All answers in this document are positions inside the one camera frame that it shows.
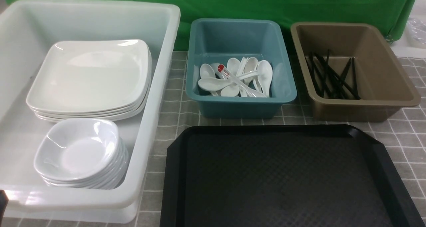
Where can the green backdrop cloth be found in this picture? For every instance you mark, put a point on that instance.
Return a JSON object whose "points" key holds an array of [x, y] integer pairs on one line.
{"points": [[388, 16]]}

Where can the white spoon far right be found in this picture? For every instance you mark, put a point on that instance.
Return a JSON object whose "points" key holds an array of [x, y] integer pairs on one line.
{"points": [[265, 76]]}

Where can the white spoon far left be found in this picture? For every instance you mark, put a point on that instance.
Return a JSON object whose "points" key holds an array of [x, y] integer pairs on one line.
{"points": [[207, 70]]}

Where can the black chopsticks pile in bin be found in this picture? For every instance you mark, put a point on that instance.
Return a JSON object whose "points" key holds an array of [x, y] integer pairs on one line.
{"points": [[328, 83]]}

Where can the white bowl tray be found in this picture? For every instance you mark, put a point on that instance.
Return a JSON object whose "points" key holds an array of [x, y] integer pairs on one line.
{"points": [[76, 149]]}

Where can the brown plastic bin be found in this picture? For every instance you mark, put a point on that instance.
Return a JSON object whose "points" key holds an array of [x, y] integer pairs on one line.
{"points": [[383, 84]]}

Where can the teal plastic bin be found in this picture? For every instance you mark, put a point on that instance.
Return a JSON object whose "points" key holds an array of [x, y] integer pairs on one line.
{"points": [[218, 40]]}

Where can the large white plastic tub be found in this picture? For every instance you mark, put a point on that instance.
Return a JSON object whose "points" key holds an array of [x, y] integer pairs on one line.
{"points": [[28, 29]]}

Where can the stack of white plates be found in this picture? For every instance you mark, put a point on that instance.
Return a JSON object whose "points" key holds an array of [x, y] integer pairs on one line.
{"points": [[113, 115]]}

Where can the white spoon lying across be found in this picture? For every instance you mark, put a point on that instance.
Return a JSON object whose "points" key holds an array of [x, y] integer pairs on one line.
{"points": [[221, 84]]}

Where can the large white rectangular plate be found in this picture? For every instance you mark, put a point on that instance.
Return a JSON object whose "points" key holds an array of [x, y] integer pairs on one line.
{"points": [[91, 76]]}

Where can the stack of white bowls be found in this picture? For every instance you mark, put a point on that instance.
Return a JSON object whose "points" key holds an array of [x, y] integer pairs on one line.
{"points": [[107, 179]]}

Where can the black serving tray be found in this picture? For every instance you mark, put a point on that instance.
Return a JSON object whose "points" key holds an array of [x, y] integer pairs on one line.
{"points": [[283, 176]]}

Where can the white spoon red handle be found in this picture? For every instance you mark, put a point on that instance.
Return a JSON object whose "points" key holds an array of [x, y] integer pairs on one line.
{"points": [[249, 92]]}

